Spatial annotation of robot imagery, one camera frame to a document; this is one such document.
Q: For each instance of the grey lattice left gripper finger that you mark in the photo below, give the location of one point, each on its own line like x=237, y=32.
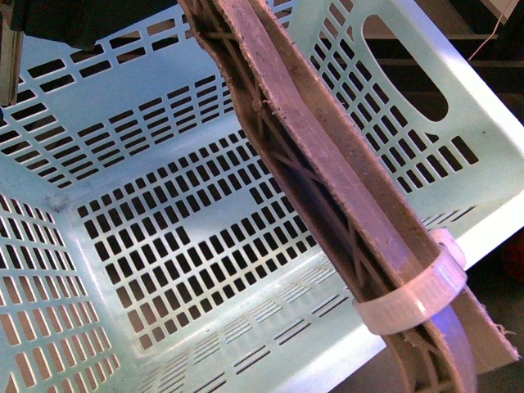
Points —
x=364, y=226

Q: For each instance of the light blue plastic basket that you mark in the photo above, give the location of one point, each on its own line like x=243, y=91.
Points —
x=146, y=246

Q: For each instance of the red yellow apple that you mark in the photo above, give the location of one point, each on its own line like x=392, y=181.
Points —
x=512, y=256

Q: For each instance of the white zip tie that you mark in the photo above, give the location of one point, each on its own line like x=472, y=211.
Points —
x=421, y=298

